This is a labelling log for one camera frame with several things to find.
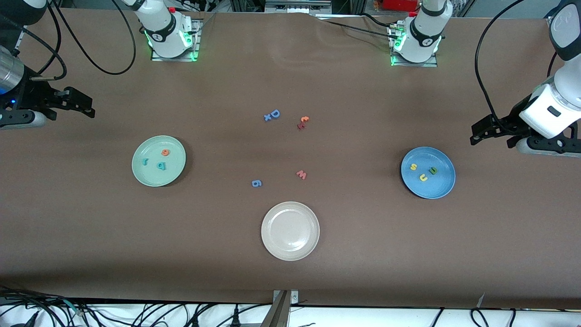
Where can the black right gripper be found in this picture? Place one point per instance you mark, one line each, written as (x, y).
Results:
(32, 96)

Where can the pink foam letter w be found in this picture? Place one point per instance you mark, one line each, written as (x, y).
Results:
(302, 174)

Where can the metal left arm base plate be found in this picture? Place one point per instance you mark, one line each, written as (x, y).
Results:
(429, 64)

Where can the brown table cover sheet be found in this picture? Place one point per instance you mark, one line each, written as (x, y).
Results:
(91, 236)

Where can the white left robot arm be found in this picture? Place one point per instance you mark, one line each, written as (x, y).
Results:
(424, 32)

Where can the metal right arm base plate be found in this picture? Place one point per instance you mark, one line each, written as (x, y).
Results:
(196, 50)

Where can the silver bracket plate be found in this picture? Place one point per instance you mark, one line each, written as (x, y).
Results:
(294, 297)

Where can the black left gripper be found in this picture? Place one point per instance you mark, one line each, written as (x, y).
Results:
(511, 121)

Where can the blue plate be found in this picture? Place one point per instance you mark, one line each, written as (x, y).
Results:
(435, 188)

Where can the black plug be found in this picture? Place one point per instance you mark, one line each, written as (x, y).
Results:
(236, 314)

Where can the red box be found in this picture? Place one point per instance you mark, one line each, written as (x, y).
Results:
(399, 4)

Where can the aluminium profile beam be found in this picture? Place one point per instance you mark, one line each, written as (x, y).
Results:
(277, 315)

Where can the beige plate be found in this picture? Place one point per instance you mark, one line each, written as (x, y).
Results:
(290, 230)

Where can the blue foam letter D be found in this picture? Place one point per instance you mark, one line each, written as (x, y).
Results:
(272, 114)

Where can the light green plate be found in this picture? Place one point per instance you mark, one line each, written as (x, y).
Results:
(154, 177)

